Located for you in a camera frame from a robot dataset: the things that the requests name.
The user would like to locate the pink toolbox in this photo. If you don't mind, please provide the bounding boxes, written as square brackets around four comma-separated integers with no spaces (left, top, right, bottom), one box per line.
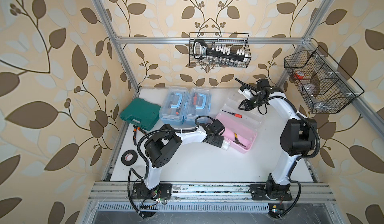
[216,90,265,153]

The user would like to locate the blue toolbox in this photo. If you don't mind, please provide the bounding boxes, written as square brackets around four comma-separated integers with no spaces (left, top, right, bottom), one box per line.
[184,87,212,125]
[159,86,189,126]

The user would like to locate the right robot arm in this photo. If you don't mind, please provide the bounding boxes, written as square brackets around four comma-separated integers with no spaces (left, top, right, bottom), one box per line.
[238,79,320,202]

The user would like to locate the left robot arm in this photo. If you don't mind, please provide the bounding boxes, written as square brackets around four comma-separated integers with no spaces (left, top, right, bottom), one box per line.
[127,115,230,219]

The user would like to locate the red small screwdriver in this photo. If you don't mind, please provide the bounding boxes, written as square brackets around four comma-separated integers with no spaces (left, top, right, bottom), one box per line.
[222,110,243,118]

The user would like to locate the orange screwdriver far box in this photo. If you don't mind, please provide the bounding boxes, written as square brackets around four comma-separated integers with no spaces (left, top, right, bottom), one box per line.
[193,93,198,106]

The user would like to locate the red tape roll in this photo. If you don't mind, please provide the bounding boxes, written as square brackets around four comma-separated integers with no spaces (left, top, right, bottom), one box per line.
[294,71,306,80]

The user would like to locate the black socket set holder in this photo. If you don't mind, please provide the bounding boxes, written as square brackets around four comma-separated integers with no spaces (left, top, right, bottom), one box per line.
[192,39,249,62]

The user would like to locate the green tool case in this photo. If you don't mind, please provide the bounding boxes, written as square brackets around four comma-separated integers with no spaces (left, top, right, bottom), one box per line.
[120,98,161,131]

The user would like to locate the black tape roll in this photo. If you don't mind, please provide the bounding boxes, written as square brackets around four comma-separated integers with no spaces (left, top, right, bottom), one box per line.
[121,149,138,166]

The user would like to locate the yellow handled pliers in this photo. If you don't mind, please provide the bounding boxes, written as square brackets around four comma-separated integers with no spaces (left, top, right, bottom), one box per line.
[234,133,246,147]

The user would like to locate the back wire basket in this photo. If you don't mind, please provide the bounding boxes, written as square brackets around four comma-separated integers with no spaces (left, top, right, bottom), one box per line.
[189,32,252,68]

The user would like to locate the wire basket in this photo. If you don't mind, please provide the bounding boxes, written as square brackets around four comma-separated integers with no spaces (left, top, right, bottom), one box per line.
[189,32,252,68]
[284,46,364,114]

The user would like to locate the right wire basket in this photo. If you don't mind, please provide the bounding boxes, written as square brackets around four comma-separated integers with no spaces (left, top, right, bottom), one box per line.
[284,46,364,114]

